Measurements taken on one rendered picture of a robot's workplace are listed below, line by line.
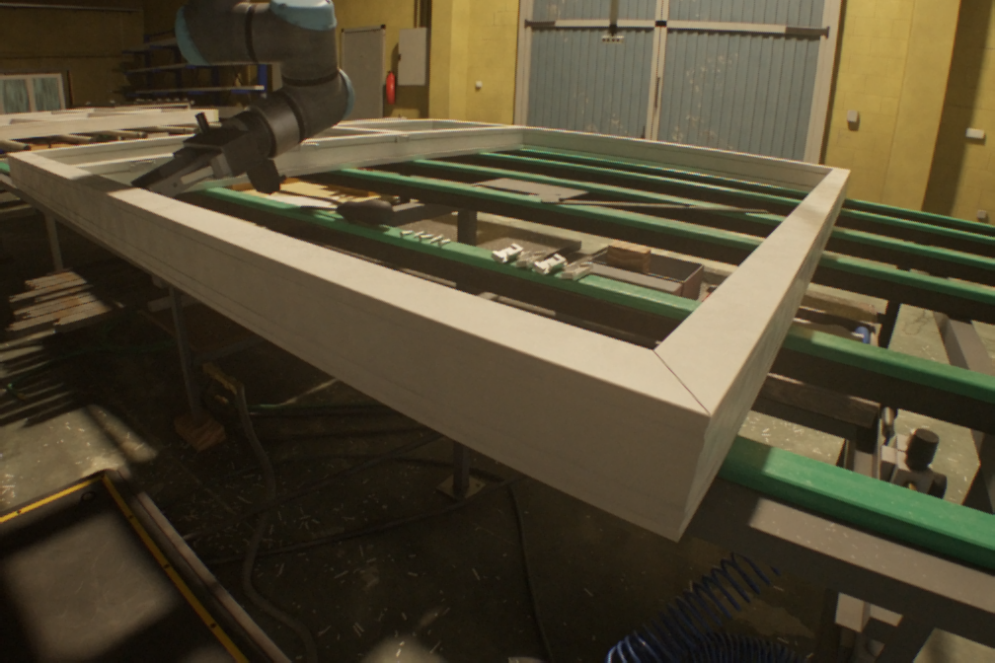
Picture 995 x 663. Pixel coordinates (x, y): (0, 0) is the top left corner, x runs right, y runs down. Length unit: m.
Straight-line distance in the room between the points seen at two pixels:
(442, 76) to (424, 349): 8.12
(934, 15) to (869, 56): 0.79
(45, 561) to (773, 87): 6.77
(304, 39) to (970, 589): 0.87
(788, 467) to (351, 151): 1.21
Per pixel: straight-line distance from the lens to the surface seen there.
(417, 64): 8.97
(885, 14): 6.89
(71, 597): 1.09
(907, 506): 0.36
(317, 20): 0.84
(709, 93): 6.92
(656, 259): 1.40
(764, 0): 6.92
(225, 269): 0.49
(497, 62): 8.30
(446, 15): 8.43
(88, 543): 1.17
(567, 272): 0.58
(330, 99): 0.89
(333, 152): 1.35
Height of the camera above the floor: 1.05
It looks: 19 degrees down
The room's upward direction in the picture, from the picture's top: 3 degrees clockwise
